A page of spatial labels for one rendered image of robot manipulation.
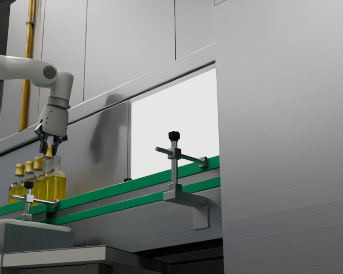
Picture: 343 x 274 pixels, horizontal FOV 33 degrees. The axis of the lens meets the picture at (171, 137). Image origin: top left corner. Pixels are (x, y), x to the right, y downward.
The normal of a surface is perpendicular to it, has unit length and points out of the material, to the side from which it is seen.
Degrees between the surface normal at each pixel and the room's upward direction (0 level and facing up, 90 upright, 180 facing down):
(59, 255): 90
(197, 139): 90
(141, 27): 90
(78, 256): 90
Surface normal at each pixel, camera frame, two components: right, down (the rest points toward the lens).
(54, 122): 0.64, 0.04
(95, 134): -0.70, -0.22
